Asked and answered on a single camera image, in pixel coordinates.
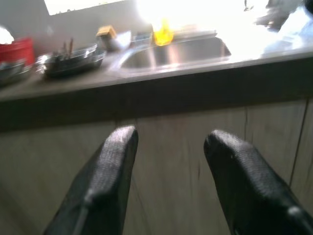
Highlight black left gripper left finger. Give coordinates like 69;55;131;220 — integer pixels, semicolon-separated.
44;125;139;235

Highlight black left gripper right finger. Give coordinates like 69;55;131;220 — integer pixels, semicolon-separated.
203;129;313;235

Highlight grey wood cabinet door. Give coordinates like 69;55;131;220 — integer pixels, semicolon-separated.
0;106;247;235
246;100;308;187

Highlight stainless steel bowl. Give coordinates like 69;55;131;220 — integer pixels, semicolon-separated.
0;60;32;85
36;43;107;79

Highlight small white bowl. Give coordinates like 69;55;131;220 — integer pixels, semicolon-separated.
101;30;133;51

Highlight stainless steel double sink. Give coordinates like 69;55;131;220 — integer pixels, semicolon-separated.
109;36;232;77

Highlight small grey soap tray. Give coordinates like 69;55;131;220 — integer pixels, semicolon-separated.
133;31;154;46

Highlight tan dish sponge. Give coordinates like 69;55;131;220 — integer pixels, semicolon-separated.
96;25;115;39

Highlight large red plastic basin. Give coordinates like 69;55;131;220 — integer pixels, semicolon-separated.
0;38;34;66

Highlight yellow plastic cup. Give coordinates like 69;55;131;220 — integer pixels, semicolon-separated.
153;18;175;47

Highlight white plastic bag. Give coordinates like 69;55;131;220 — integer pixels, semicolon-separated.
254;4;313;57

